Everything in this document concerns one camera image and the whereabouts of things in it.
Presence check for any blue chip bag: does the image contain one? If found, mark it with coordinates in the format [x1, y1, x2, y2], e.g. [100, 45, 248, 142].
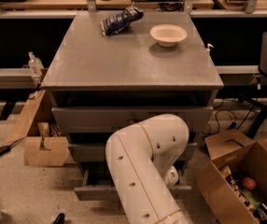
[101, 6, 144, 35]

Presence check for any clear plastic bottle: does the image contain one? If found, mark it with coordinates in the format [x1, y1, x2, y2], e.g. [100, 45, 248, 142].
[28, 51, 44, 76]

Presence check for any white pump bottle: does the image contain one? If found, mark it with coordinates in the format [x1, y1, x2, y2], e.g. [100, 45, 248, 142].
[206, 43, 214, 54]

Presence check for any small left cardboard box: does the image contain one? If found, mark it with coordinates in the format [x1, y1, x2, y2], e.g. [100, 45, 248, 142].
[7, 91, 69, 167]

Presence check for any white paper bowl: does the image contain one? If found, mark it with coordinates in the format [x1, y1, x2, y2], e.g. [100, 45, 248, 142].
[149, 24, 187, 48]

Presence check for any cardboard box with groceries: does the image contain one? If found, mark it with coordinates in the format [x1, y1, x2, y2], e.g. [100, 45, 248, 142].
[194, 130, 267, 224]

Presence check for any grey drawer cabinet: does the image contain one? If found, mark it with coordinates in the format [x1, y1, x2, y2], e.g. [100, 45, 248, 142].
[40, 10, 224, 176]

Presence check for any grey top drawer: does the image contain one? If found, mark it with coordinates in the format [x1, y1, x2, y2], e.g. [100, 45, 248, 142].
[51, 106, 213, 133]

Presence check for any grey bottom drawer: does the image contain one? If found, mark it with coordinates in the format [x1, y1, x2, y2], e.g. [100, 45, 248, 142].
[74, 161, 191, 201]

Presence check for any red apple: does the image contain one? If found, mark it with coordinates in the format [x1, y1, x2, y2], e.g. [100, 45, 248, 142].
[241, 176, 257, 190]

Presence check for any black power adapter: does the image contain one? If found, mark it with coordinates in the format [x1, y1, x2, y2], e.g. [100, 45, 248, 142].
[0, 139, 21, 157]

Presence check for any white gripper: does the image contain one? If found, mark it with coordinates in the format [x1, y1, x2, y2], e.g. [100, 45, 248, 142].
[164, 166, 179, 189]

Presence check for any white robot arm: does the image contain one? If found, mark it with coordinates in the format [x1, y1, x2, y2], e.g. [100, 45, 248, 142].
[105, 114, 189, 224]

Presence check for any black floor cable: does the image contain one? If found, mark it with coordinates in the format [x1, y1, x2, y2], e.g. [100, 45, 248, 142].
[202, 98, 241, 136]

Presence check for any black object bottom edge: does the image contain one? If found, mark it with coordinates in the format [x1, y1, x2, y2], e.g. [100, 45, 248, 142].
[51, 213, 65, 224]

